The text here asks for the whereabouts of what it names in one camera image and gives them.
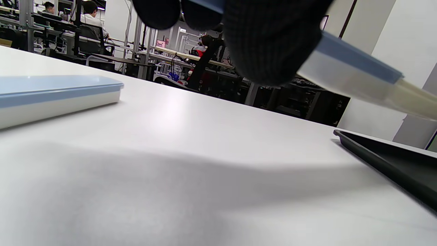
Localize person's left hand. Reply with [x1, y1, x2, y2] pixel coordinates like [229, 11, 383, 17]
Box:
[131, 0, 334, 86]

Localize blue lunch box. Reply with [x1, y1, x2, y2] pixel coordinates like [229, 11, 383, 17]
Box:
[189, 0, 437, 121]
[0, 75, 124, 130]

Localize black plastic tray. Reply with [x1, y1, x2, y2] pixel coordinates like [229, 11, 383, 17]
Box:
[333, 129, 437, 213]

